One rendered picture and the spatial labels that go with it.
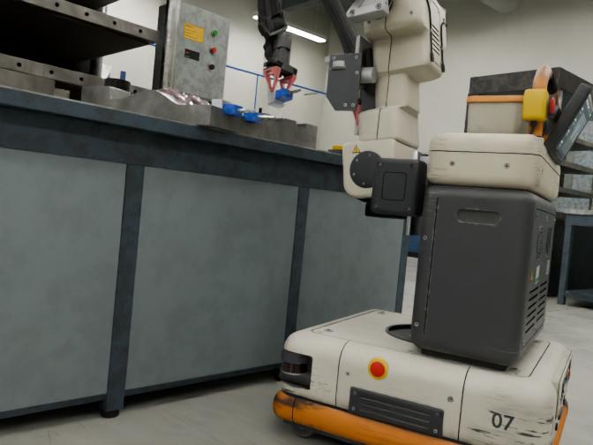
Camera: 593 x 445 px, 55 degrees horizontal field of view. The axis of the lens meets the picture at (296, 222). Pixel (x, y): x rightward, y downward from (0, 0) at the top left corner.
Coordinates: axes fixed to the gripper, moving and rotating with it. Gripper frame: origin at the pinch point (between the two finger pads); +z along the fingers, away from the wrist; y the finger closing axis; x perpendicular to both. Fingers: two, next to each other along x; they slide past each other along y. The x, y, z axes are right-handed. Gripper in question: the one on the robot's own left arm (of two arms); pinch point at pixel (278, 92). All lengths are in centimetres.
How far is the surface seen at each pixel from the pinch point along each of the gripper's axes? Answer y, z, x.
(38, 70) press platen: 49, -10, -78
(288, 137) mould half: -6.5, 13.4, -0.4
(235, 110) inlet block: 26.1, 17.8, 11.9
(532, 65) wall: -630, -311, -174
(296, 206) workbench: -14.6, 35.1, -2.0
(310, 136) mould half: -16.6, 10.1, 0.0
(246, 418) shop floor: 7, 101, 7
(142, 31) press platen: 12, -40, -74
